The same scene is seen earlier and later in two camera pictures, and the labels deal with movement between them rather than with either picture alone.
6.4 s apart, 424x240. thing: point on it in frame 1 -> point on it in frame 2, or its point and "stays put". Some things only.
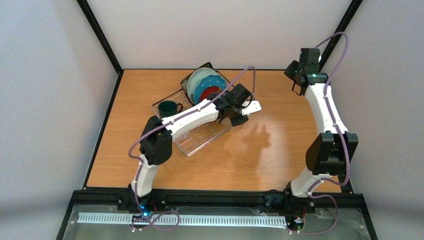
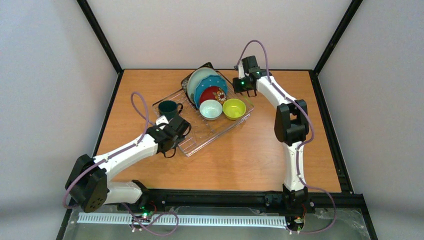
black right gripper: [294, 74] -> [244, 87]
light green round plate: [195, 78] stays put
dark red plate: [207, 91] stays put
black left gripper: [234, 114] -> [180, 133]
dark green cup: [169, 108] stays put
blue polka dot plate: [212, 80] stays put
